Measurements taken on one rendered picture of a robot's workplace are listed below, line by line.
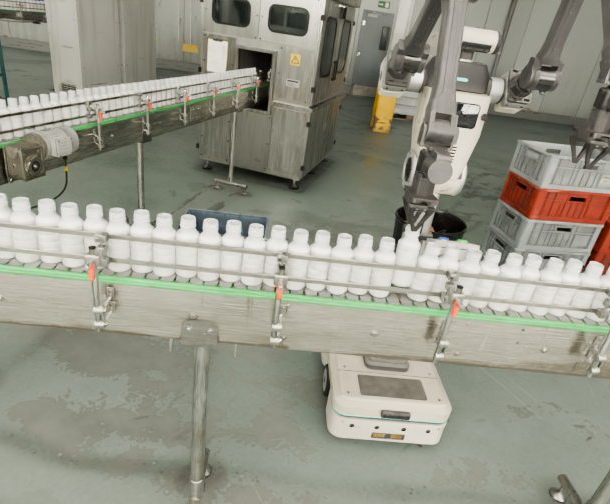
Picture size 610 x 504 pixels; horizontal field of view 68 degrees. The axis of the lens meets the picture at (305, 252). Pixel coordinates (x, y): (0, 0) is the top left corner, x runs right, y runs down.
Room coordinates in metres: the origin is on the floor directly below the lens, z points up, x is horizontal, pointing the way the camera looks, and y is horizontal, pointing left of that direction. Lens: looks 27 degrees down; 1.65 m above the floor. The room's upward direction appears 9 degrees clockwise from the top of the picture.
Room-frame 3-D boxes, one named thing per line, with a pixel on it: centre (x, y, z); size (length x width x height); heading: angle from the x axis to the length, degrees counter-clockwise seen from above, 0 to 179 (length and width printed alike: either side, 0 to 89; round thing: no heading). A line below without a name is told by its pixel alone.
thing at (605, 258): (3.35, -2.39, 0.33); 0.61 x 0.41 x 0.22; 98
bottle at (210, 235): (1.05, 0.25, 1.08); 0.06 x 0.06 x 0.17
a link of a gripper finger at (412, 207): (1.11, -0.27, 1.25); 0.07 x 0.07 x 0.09; 5
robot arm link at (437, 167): (1.08, -0.28, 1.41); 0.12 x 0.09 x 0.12; 4
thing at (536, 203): (3.19, -1.71, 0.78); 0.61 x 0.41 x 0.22; 102
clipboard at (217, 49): (4.88, 1.17, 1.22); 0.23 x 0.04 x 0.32; 77
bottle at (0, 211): (1.01, 0.77, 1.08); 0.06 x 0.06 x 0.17
